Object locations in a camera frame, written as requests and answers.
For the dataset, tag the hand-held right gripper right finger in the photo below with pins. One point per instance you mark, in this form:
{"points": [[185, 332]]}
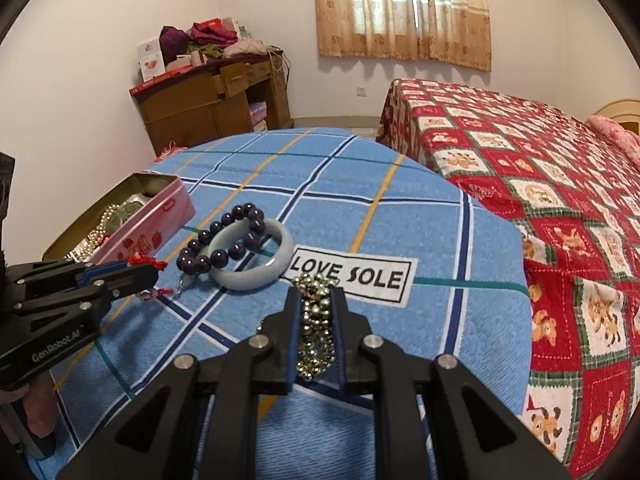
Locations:
{"points": [[340, 335]]}

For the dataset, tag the red tassel charm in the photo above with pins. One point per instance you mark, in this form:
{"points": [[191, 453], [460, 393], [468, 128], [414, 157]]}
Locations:
{"points": [[137, 260]]}

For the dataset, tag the wooden desk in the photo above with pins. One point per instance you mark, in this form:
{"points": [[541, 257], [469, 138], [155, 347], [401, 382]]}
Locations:
{"points": [[190, 110]]}

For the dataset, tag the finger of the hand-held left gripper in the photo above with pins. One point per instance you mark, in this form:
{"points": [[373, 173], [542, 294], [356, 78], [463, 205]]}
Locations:
{"points": [[135, 277], [60, 272]]}

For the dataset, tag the olive green cloth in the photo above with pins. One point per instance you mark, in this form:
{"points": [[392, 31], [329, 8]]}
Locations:
{"points": [[207, 51]]}

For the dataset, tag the green jade bangle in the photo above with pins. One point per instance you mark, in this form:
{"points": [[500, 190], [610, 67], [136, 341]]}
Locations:
{"points": [[125, 212]]}

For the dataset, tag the red flat box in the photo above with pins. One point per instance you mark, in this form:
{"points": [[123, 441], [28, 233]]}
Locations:
{"points": [[150, 84]]}

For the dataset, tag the wooden headboard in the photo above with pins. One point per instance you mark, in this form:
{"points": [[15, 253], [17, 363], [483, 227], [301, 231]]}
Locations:
{"points": [[617, 109]]}

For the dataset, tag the stack of pastel boxes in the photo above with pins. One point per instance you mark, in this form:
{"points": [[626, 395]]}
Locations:
{"points": [[257, 110]]}

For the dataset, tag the pink cloth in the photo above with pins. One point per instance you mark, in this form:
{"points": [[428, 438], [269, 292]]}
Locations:
{"points": [[245, 49]]}

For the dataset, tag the beige curtain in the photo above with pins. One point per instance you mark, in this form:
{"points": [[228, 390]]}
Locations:
{"points": [[400, 35]]}

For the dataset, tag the pink pillow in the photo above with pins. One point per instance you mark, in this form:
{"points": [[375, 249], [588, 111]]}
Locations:
{"points": [[617, 132]]}

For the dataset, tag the red printed blanket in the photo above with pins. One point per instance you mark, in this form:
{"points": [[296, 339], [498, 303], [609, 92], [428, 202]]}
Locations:
{"points": [[550, 185]]}

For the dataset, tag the blue checked tablecloth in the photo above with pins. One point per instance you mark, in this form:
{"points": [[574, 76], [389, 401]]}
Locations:
{"points": [[400, 320]]}

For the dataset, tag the pale jade bangle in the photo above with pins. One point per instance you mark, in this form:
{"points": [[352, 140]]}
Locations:
{"points": [[250, 280]]}

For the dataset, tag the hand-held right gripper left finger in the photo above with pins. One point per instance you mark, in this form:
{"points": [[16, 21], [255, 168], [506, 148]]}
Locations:
{"points": [[295, 335]]}

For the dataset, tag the floral cloth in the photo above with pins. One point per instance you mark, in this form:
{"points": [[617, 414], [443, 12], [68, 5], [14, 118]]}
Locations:
{"points": [[170, 152]]}

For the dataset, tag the white box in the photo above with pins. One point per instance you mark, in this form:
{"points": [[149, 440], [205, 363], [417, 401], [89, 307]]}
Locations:
{"points": [[150, 60]]}

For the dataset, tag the pile of red clothes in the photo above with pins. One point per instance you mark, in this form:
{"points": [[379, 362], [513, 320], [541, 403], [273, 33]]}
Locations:
{"points": [[210, 32]]}

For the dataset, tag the person's left hand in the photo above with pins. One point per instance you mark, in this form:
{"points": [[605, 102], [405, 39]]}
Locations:
{"points": [[42, 402]]}

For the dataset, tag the purple bag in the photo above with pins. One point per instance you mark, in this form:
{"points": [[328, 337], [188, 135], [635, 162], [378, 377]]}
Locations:
{"points": [[174, 40]]}

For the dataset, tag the pink tin box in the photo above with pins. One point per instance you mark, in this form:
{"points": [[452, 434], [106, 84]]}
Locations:
{"points": [[155, 232]]}

